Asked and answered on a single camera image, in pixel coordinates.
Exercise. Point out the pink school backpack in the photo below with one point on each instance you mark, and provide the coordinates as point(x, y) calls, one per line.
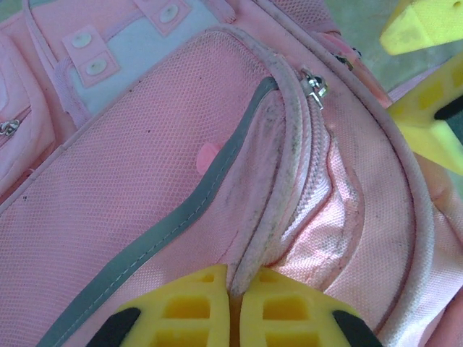
point(144, 162)

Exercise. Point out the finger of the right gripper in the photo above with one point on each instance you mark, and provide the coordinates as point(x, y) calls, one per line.
point(434, 133)
point(427, 25)

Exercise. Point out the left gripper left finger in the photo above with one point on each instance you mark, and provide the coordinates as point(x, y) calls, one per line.
point(181, 311)

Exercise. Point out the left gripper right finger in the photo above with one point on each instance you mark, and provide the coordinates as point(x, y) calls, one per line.
point(289, 314)

